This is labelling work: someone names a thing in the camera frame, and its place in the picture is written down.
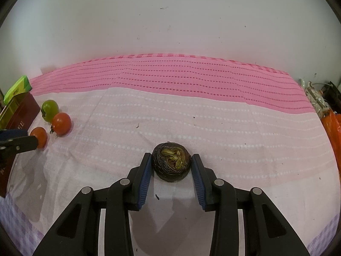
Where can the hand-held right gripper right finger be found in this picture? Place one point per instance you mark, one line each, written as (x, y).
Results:
(199, 184)

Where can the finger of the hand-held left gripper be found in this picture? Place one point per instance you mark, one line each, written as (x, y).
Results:
(24, 144)
(12, 133)

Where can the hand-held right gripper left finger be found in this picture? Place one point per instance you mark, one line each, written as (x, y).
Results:
(143, 181)

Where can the dark red tin box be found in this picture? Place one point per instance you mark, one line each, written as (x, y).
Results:
(18, 117)

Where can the red tomato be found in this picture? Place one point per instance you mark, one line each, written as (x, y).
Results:
(61, 123)
(41, 136)

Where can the round dark wrinkled fruit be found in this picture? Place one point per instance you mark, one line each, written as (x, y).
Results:
(170, 162)

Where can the green tomato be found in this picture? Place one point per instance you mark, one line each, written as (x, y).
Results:
(50, 109)

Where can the green tissue packet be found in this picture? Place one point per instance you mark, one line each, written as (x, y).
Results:
(17, 88)

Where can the pink striped bed sheet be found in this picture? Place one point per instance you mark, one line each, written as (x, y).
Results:
(213, 128)

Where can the orange plastic bag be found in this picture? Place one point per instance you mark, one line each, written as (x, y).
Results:
(333, 133)

